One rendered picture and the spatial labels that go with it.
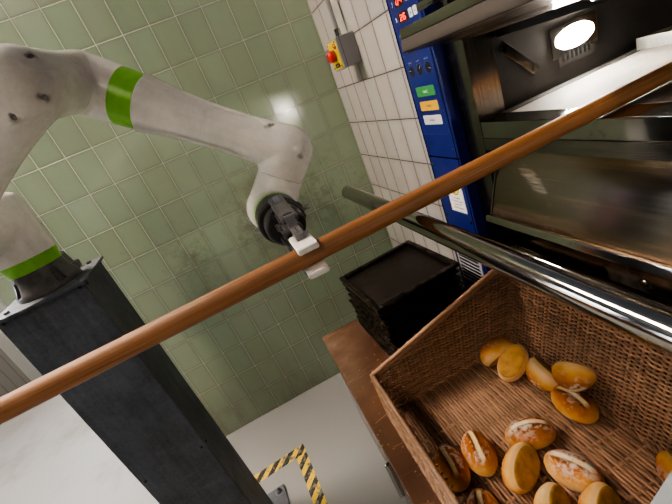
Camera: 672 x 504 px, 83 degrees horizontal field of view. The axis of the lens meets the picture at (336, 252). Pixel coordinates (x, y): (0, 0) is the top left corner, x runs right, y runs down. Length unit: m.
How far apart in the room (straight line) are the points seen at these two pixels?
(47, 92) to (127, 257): 1.11
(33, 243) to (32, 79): 0.46
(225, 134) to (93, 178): 1.01
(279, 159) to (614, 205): 0.63
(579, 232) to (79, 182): 1.65
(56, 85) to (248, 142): 0.32
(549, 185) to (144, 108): 0.84
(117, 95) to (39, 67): 0.14
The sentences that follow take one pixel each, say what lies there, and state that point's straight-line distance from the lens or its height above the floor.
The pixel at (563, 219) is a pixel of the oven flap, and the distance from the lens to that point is 0.92.
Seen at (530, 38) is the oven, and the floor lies 1.31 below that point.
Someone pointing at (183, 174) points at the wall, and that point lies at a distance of 1.72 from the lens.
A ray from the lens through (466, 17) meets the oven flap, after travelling 0.72.
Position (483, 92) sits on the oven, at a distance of 1.02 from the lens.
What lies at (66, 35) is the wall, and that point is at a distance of 1.79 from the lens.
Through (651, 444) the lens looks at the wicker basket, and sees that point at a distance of 1.00.
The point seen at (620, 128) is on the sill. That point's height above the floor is 1.16.
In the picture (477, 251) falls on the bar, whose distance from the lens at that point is 0.46.
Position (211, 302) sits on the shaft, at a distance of 0.52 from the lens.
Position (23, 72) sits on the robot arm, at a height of 1.57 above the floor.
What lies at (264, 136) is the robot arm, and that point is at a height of 1.34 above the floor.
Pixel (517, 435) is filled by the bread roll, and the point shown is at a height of 0.63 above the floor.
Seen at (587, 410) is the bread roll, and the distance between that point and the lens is 0.99.
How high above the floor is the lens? 1.39
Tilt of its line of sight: 23 degrees down
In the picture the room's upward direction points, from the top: 23 degrees counter-clockwise
